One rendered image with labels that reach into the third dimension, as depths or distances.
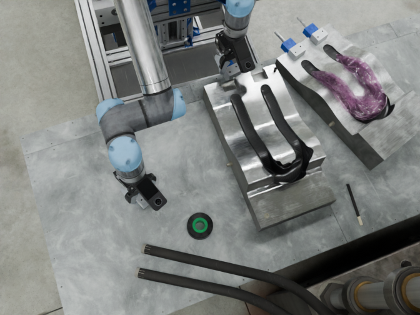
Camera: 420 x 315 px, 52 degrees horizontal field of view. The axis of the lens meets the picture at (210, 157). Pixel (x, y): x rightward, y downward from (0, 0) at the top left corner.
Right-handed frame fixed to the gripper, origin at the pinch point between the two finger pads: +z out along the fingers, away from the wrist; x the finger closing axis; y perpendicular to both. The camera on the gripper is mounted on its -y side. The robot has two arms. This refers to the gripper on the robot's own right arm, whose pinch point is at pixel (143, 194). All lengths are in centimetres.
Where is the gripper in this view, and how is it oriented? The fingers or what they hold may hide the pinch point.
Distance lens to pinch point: 135.0
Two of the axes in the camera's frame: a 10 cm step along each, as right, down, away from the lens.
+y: -6.9, -6.9, 2.1
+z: -0.5, 3.4, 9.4
